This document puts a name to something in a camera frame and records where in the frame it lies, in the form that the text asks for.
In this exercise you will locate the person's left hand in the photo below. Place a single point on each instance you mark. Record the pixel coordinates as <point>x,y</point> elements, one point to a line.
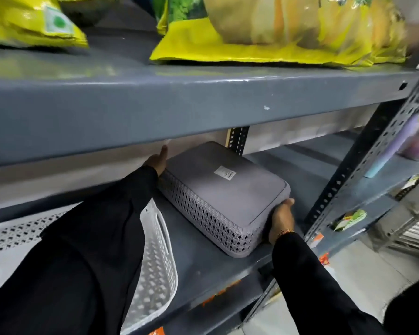
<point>156,160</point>

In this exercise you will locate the person's right hand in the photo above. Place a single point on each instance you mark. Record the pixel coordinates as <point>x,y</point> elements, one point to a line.
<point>280,222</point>

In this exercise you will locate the person's left thumb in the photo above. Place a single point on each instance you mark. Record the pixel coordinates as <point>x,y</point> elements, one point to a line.
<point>163,153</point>

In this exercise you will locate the person's right thumb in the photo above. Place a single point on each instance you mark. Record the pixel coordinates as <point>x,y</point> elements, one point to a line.
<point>287,203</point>

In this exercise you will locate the grey perforated plastic basket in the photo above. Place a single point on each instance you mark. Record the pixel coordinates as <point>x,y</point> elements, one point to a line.
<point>227,195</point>

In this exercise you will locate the person's left forearm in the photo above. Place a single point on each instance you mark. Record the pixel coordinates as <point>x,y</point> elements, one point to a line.
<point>73,251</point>

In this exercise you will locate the person's right forearm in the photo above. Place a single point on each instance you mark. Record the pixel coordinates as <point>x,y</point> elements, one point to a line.
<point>314,289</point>

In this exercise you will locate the grey metal shelving rack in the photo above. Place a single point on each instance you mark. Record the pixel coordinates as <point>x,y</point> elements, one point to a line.
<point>181,111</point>

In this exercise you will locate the white sticker label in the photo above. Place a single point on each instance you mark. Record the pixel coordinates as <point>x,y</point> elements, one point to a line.
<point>225,173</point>

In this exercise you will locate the green and yellow packet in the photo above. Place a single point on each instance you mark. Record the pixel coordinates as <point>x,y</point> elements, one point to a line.
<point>350,219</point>

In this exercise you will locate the white perforated plastic basket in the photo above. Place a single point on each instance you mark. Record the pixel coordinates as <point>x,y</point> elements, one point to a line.
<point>153,265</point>

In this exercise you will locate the white slatted crate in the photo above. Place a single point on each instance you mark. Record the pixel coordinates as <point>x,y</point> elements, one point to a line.
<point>413,233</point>

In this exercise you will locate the large yellow snack bag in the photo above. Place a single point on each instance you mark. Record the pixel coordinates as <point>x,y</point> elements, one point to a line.
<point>286,31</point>

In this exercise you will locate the yellow bag with green dot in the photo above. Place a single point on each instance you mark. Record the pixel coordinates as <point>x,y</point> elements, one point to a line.
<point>31,20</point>

